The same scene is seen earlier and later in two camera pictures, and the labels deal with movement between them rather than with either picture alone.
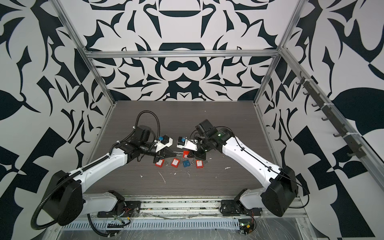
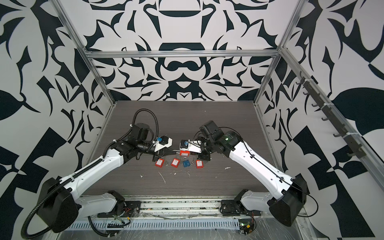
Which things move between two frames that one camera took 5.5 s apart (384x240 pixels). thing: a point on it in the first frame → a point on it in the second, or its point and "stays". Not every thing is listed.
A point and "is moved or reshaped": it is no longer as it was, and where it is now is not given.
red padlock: x=185 y=153 is moved or reshaped
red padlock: x=160 y=163 stays
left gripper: x=163 y=155 stays
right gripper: x=201 y=156 → x=203 y=156
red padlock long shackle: x=175 y=162 stays
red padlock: x=199 y=164 stays
